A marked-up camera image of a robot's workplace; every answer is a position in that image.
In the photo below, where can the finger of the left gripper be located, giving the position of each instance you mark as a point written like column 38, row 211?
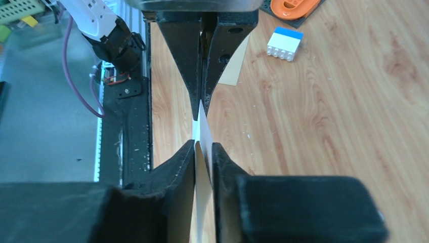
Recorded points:
column 181, row 31
column 222, row 34

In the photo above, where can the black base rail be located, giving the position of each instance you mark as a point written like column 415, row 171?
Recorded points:
column 124, row 142

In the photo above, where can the brown paper envelope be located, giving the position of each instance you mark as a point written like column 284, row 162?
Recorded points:
column 232, row 70

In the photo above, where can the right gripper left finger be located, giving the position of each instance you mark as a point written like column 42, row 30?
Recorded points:
column 158, row 209

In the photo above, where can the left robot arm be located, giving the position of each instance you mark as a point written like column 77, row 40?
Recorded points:
column 108, row 33

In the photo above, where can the blue white toy block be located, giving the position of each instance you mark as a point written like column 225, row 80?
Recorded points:
column 284, row 43

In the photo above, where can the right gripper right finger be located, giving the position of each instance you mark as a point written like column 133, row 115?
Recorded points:
column 291, row 208

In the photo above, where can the beige letter paper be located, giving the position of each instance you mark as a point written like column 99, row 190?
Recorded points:
column 203, row 223

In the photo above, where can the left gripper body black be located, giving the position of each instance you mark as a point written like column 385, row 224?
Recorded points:
column 196, row 5

